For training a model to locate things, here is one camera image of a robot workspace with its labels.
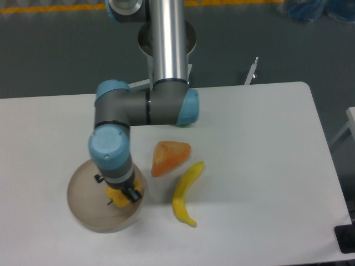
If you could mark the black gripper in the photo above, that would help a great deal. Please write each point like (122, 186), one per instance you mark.
(127, 186)

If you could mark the yellow toy bell pepper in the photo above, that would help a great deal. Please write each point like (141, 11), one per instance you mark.
(117, 197)

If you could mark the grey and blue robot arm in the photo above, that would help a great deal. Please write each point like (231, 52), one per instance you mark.
(168, 101)

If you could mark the beige round plate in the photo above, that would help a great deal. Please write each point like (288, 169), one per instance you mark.
(90, 205)

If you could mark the yellow toy banana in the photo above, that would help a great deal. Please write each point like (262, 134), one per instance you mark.
(181, 189)

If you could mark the orange toy fruit wedge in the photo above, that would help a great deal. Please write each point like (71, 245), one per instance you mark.
(168, 155)

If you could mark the black device at table edge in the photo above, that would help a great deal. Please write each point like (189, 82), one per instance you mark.
(345, 238)

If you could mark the white furniture at right edge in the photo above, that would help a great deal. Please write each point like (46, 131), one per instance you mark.
(346, 130)

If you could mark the blue plastic bag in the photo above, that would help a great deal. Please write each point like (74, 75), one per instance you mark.
(310, 11)

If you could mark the white metal bracket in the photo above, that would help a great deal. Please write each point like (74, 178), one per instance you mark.
(252, 75)

